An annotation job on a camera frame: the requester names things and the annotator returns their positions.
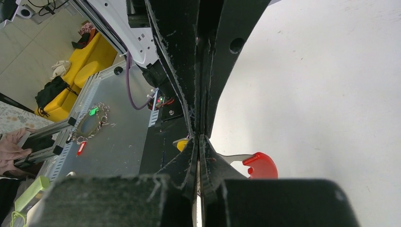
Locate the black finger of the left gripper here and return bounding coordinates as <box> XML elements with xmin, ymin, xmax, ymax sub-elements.
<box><xmin>195</xmin><ymin>0</ymin><xmax>270</xmax><ymax>137</ymax></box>
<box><xmin>145</xmin><ymin>0</ymin><xmax>200</xmax><ymax>135</ymax></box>

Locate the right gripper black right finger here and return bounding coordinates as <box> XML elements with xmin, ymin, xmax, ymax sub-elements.
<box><xmin>199</xmin><ymin>137</ymin><xmax>359</xmax><ymax>227</ymax></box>

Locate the yellow sofa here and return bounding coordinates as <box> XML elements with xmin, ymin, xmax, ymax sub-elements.
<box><xmin>35</xmin><ymin>33</ymin><xmax>117</xmax><ymax>122</ymax></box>

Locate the metal keyring with red handle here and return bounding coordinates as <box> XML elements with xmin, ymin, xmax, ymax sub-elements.
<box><xmin>218</xmin><ymin>152</ymin><xmax>279</xmax><ymax>179</ymax></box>

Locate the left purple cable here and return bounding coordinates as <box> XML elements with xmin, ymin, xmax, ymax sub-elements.
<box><xmin>94</xmin><ymin>12</ymin><xmax>160</xmax><ymax>111</ymax></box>

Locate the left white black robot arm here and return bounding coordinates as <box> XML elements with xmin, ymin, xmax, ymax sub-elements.
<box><xmin>79</xmin><ymin>0</ymin><xmax>269</xmax><ymax>137</ymax></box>

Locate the green box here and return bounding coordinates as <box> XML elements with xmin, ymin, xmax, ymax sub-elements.
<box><xmin>14</xmin><ymin>175</ymin><xmax>50</xmax><ymax>215</ymax></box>

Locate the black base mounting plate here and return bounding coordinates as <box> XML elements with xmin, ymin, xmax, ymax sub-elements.
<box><xmin>139</xmin><ymin>102</ymin><xmax>188</xmax><ymax>175</ymax></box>

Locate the spare keyring with tags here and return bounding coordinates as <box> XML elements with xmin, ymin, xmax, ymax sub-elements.
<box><xmin>70</xmin><ymin>103</ymin><xmax>110</xmax><ymax>156</ymax></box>

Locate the key with yellow tag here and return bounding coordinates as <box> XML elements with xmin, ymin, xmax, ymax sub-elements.
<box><xmin>173</xmin><ymin>138</ymin><xmax>189</xmax><ymax>152</ymax></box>

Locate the black bag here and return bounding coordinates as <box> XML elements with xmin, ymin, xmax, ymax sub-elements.
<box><xmin>35</xmin><ymin>76</ymin><xmax>78</xmax><ymax>119</ymax></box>

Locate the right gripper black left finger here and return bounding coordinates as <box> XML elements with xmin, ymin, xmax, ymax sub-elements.
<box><xmin>31</xmin><ymin>137</ymin><xmax>199</xmax><ymax>227</ymax></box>

